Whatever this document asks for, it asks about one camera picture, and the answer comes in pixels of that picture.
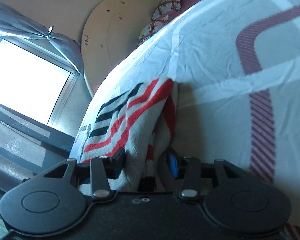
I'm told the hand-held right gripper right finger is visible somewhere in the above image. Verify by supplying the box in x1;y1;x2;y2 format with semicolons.
166;150;244;201

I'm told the white patterned bed sheet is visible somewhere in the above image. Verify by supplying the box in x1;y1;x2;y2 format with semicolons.
69;0;300;240

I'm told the grey curtain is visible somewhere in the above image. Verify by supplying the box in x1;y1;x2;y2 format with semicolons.
0;0;84;77

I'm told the round beige headboard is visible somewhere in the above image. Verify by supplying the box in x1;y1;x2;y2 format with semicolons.
80;0;165;98

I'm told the dark window sill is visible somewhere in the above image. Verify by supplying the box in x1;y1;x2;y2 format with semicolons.
0;104;77;160

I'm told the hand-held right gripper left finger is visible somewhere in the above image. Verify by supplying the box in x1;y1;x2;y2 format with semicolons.
41;149;126;201

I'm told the red white patterned pillow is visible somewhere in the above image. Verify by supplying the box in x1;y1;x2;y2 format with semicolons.
152;0;183;20
137;15;169;47

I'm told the window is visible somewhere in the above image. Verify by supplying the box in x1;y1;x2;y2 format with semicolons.
0;36;79;130

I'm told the red black striped knit sweater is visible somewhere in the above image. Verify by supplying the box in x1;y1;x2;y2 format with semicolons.
79;78;180;193

